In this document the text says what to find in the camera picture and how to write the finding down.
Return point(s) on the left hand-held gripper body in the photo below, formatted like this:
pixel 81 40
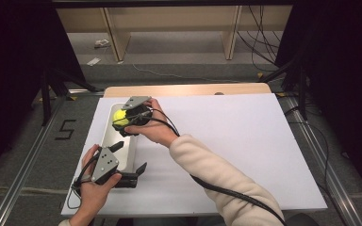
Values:
pixel 106 164

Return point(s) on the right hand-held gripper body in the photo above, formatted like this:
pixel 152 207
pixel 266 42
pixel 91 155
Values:
pixel 136 111

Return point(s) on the yellow tennis ball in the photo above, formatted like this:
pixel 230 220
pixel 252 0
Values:
pixel 120 116

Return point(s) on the person's right hand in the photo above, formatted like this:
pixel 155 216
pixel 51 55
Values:
pixel 155 128

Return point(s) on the person's left hand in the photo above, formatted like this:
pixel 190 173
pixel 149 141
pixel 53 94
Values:
pixel 91 194

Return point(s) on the light wooden table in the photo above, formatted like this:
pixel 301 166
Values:
pixel 185 89

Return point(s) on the white paper scrap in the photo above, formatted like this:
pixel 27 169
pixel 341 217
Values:
pixel 102 43
pixel 93 61

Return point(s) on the black metal stand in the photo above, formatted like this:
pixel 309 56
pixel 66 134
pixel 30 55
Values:
pixel 48 94
pixel 300 88

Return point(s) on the white foam board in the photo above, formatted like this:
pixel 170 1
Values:
pixel 232 141

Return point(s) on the beige wooden desk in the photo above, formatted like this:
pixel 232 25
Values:
pixel 169 19

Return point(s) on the black curtain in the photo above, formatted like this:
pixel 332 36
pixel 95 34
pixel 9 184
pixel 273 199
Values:
pixel 336 62
pixel 12 62

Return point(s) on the aluminium floor rail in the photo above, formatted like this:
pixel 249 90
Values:
pixel 22 175
pixel 326 163

